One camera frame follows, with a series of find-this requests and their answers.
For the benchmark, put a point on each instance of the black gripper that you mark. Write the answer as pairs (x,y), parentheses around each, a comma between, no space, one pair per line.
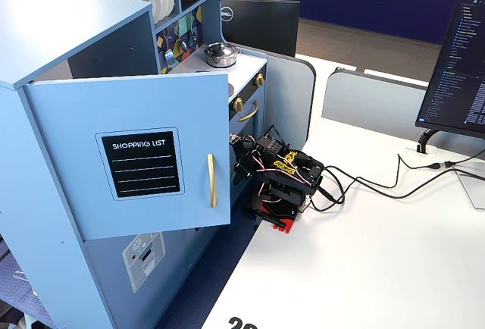
(240,165)

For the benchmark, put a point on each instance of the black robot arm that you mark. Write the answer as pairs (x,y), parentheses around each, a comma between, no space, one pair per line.
(299,166)

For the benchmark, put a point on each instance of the blue cabinet door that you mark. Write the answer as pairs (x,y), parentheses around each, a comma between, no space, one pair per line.
(57,154)

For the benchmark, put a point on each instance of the blue toy kitchen cabinet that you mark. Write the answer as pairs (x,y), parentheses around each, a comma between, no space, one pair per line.
(57,41)

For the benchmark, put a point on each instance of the gold stove knob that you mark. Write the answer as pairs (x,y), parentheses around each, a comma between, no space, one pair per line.
(259,79)
(238,104)

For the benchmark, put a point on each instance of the red and black base clamp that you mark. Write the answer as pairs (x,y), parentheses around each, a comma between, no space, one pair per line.
(286,226)

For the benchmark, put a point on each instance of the gray desk divider panel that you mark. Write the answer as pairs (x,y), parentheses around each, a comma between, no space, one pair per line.
(291,98)
(371,105)

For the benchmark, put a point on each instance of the black shopping list sticker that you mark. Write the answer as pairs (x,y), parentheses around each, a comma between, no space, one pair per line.
(144,166)

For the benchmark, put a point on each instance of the silver toy pot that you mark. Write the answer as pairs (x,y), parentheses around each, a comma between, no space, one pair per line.
(219,62)

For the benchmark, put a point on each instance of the silver toy spatula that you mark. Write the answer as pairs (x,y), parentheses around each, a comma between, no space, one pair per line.
(169,58)

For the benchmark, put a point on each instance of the silver toy ladle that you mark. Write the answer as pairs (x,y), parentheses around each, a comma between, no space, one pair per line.
(183,45)

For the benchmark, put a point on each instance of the small silver hanging utensil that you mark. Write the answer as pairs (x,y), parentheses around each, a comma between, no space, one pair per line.
(194,36)

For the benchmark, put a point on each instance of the black Dell monitor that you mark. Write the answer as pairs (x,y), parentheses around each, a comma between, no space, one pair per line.
(261,26)

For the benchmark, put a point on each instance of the monitor showing code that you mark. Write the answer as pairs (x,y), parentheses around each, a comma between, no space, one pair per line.
(458,60)

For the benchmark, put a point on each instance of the small wrist camera board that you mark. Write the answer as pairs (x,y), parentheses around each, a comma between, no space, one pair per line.
(233,138)

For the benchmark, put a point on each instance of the gray monitor base plate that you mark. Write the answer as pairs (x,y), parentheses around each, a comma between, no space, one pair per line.
(471,192)

